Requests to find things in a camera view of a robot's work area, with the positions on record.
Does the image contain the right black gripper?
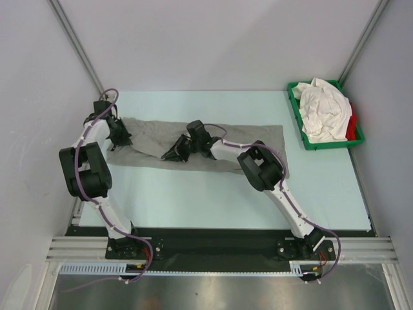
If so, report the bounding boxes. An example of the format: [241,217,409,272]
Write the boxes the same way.
[163,134,201,162]

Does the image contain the grey t-shirt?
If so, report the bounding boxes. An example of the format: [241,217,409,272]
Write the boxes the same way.
[106,118,288,174]

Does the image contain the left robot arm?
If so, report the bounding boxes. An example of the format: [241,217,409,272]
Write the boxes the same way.
[59,119,143,260]

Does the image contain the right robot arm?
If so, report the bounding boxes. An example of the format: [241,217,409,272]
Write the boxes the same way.
[161,134,325,259]

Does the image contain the white t-shirt in bin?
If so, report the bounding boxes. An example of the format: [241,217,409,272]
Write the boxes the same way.
[292,77,352,144]

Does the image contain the red t-shirt in bin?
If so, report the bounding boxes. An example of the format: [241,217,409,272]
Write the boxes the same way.
[346,102,358,141]

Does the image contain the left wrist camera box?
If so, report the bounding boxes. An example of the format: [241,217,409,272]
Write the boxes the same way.
[83,100,113,124]

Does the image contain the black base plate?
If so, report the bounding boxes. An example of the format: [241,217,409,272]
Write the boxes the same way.
[66,226,336,271]

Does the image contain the aluminium front rail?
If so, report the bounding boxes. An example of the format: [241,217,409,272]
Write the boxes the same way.
[46,236,398,264]

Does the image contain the white cable duct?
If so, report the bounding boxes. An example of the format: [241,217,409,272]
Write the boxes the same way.
[59,262,321,278]

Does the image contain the left aluminium corner post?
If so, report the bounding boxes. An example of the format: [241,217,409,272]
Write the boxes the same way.
[46,0,104,94]

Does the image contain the aluminium corner post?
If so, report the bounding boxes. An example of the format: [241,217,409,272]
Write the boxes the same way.
[46,0,104,94]
[338,0,392,87]

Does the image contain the right aluminium corner post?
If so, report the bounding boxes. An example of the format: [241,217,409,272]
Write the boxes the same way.
[338,0,392,87]

